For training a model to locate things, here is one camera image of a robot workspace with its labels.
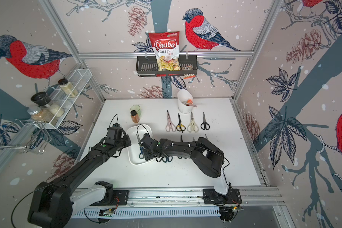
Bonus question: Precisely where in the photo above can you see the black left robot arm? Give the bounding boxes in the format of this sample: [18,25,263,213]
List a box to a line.
[28,135,131,228]

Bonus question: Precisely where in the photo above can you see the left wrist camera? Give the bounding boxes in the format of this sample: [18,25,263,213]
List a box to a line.
[105,123,123,141]

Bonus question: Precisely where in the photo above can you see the green glass cup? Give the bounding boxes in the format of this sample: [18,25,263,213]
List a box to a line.
[130,104,142,116]

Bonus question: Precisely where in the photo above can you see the red chuba cassava chips bag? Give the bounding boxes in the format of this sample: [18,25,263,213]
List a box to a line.
[149,31,181,71]

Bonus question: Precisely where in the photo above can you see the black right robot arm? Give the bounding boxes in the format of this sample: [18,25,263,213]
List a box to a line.
[137,133,242,206]

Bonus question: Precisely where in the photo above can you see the black wall basket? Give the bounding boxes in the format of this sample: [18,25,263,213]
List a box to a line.
[136,56,198,77]

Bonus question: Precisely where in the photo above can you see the wooden spoon in cup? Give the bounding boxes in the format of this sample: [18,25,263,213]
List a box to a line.
[182,102,198,107]

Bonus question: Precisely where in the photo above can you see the cream handled kitchen scissors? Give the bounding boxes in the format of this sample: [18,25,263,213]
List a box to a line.
[187,112,199,133]

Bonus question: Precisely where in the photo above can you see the dark blue handled scissors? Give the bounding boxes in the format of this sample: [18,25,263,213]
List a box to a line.
[156,157,173,163]

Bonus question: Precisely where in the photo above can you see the white plastic storage box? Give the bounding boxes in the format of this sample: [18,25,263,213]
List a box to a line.
[126,124,155,166]

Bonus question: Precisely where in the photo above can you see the spice jar silver lid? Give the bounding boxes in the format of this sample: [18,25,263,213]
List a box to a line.
[27,106,54,123]

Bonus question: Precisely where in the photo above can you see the spice jar black lid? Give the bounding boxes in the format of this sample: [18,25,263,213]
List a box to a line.
[58,78,78,98]

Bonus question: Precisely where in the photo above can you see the black yellow handled scissors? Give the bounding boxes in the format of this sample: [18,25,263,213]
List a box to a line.
[176,114,186,133]

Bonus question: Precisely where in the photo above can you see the wire wall rack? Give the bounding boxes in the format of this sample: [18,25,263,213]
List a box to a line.
[0,119,54,154]

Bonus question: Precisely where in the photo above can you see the black handled long scissors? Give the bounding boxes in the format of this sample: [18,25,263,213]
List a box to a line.
[178,135,183,159]

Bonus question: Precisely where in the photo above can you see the black pepper grinder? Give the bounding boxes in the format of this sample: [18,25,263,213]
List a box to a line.
[31,92,64,118]

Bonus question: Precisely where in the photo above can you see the red sweet pepper spice bottle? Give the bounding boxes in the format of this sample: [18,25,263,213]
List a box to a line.
[130,110,140,124]

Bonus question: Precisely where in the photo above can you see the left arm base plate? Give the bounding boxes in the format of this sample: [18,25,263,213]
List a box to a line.
[100,190,130,206]

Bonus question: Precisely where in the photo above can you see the small snack packet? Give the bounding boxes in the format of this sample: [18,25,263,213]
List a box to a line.
[181,65,196,79]

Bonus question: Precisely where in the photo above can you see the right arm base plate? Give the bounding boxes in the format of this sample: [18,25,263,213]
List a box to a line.
[202,188,242,206]

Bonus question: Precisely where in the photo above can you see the white wire spice rack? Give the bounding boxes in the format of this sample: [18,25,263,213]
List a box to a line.
[41,68,92,129]

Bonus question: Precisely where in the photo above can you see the white utensil holder cup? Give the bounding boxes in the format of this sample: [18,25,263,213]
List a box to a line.
[177,89,193,114]

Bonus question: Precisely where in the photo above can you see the pink handled kitchen scissors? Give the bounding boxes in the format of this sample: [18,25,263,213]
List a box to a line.
[165,110,176,132]

